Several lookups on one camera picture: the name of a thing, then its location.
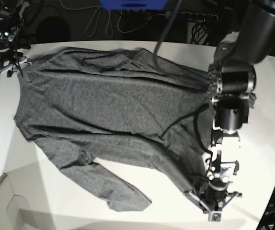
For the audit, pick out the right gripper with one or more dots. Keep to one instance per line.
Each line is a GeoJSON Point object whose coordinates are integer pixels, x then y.
{"type": "Point", "coordinates": [12, 61]}

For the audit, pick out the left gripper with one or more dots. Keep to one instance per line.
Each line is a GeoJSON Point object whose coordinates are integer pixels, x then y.
{"type": "Point", "coordinates": [212, 196]}

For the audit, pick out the grey long-sleeve t-shirt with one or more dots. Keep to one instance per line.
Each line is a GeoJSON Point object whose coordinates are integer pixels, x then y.
{"type": "Point", "coordinates": [78, 104]}

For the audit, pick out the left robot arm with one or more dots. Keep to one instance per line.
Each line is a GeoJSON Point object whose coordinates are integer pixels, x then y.
{"type": "Point", "coordinates": [216, 123]}

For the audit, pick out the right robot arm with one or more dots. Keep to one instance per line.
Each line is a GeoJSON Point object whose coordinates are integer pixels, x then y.
{"type": "Point", "coordinates": [11, 22]}

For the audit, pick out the blue plastic bin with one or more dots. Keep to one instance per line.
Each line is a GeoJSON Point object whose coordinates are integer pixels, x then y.
{"type": "Point", "coordinates": [133, 4]}

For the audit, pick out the black power strip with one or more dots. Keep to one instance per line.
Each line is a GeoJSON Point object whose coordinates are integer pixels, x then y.
{"type": "Point", "coordinates": [197, 17]}

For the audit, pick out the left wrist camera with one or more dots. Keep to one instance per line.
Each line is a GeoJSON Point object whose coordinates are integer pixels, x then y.
{"type": "Point", "coordinates": [215, 216]}

